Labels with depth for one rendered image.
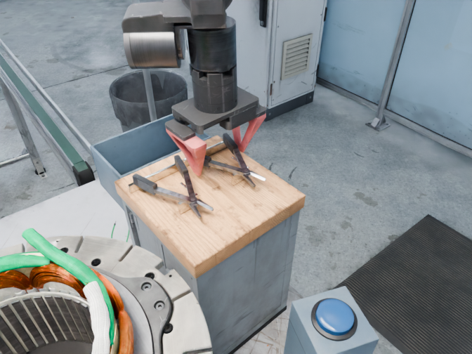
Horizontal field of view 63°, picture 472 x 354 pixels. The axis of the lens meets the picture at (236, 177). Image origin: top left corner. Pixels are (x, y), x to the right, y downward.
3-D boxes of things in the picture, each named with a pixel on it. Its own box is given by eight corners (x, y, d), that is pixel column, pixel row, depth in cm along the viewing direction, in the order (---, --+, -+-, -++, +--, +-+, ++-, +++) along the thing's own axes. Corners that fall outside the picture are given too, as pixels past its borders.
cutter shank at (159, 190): (153, 192, 51) (153, 189, 51) (157, 189, 52) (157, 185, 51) (194, 206, 49) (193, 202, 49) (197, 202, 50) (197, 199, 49)
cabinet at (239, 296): (145, 296, 74) (118, 194, 57) (220, 246, 83) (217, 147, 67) (206, 376, 62) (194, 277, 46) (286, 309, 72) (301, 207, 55)
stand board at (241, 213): (116, 193, 57) (113, 180, 56) (217, 146, 67) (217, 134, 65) (195, 279, 46) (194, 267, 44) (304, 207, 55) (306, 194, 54)
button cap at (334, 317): (326, 340, 40) (327, 335, 40) (309, 307, 43) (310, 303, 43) (359, 329, 41) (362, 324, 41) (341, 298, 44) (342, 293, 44)
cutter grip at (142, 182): (133, 184, 53) (131, 175, 52) (138, 181, 54) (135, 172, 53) (154, 195, 51) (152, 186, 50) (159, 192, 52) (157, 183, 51)
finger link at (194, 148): (171, 169, 56) (161, 113, 50) (209, 149, 60) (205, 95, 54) (198, 192, 52) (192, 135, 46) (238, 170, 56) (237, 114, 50)
